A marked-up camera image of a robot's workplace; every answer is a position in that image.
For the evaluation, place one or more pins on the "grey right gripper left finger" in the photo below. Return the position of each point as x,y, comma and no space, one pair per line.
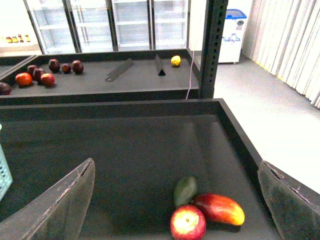
56,214

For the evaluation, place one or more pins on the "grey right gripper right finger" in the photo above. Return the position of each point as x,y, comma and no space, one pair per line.
294,207

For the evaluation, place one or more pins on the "light blue plastic basket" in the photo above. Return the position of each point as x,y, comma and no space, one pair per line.
5,175

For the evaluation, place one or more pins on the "red yellow apple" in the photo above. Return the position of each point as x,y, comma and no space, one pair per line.
188,223

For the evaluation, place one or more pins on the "bright red apple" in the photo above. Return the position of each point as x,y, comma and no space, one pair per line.
47,79

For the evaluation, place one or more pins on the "small dark red apple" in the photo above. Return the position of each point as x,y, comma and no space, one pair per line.
66,68

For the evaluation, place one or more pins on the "red yellow mango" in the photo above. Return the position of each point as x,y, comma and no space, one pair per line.
219,208

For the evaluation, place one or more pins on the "near black display tray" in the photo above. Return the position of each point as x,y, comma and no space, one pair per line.
140,150

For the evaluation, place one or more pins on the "black display tray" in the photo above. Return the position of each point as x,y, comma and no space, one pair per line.
138,83
140,150

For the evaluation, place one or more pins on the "green avocado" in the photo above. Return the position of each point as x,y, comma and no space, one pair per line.
185,189

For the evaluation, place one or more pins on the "dark red fruit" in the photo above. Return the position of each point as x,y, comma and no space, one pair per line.
5,89

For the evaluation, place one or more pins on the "orange red tomato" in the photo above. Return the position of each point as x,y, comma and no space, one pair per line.
23,79

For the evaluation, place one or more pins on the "dark plum fruit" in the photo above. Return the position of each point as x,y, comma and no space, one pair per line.
37,74
31,68

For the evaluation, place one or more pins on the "far black display tray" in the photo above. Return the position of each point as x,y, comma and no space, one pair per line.
138,83

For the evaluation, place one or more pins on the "flat grey divider strip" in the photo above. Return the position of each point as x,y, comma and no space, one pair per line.
119,70

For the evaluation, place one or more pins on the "white blue chest freezer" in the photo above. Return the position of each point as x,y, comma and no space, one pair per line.
232,36

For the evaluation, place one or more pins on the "white vertical blinds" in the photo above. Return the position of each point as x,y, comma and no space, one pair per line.
283,37

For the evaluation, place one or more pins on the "black triangular divider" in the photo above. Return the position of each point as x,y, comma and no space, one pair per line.
159,66

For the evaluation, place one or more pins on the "small bottles on shelf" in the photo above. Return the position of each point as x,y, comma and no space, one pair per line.
17,39

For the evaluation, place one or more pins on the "glass door refrigerator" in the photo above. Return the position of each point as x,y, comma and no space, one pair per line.
94,26

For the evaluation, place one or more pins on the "yellow lemon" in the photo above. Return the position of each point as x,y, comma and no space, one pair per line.
176,61

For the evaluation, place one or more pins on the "black perforated steel post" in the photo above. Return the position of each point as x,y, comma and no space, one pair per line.
215,14

